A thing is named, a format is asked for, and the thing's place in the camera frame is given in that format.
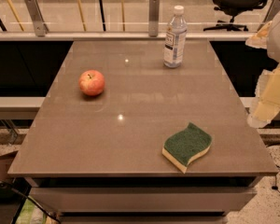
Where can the green and yellow sponge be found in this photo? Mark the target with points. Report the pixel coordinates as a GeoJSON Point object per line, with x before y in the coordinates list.
{"type": "Point", "coordinates": [186, 146]}

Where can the clear plastic water bottle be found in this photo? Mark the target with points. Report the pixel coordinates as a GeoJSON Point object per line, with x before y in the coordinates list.
{"type": "Point", "coordinates": [175, 39]}

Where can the green white bag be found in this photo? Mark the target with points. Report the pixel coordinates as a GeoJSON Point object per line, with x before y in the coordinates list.
{"type": "Point", "coordinates": [30, 214]}

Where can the black office chair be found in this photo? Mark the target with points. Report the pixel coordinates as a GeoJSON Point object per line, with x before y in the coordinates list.
{"type": "Point", "coordinates": [236, 7]}

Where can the metal glass railing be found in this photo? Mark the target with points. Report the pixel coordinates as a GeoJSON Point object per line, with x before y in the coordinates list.
{"type": "Point", "coordinates": [41, 32]}

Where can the red apple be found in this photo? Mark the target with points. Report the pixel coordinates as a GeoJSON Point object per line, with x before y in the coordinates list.
{"type": "Point", "coordinates": [92, 82]}

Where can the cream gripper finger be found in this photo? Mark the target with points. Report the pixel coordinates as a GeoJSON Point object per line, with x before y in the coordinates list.
{"type": "Point", "coordinates": [265, 106]}
{"type": "Point", "coordinates": [259, 39]}

